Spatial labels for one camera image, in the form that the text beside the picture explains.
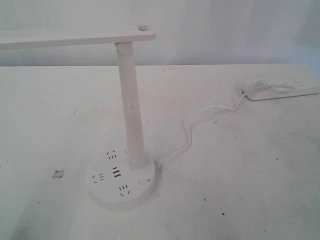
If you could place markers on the white desk lamp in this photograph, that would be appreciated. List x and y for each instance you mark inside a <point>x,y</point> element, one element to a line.
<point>114,182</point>

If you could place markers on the white plug on strip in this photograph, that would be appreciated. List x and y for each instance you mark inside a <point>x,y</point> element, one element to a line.
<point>260,86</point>

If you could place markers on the white power strip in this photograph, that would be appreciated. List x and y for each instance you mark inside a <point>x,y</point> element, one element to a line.
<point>281,87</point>

